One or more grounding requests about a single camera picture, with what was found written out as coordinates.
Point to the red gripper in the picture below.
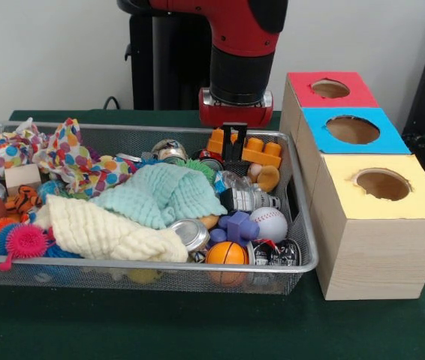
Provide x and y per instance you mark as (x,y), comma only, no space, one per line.
(235,115)

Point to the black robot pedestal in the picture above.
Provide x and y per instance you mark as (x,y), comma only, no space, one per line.
(171,60)

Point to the silver can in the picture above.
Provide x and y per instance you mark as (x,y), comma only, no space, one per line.
(190,235)

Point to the orange rubber toy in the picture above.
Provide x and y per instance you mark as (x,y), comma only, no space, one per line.
(263,152)

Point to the green spiky ball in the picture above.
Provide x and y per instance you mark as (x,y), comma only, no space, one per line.
(201,168)

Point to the wooden box with three holes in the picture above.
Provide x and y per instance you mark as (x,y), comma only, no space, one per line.
(378,240)

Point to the mint green cloth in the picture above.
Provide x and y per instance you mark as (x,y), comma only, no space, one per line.
(160,196)

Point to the cream yellow cloth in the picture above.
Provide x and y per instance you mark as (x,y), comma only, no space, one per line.
(107,229)

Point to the white ball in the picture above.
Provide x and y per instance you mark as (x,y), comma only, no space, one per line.
(269,224)

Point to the clear mesh bin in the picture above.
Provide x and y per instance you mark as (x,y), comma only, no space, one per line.
(122,279)

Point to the small orange basketball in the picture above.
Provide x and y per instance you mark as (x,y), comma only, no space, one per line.
(226,253)

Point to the polka dot cloth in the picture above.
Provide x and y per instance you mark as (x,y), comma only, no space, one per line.
(77,161)

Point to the pink spiky ball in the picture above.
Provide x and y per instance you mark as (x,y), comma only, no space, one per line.
(26,240)

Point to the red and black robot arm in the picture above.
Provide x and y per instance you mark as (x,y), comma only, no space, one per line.
(242,45)

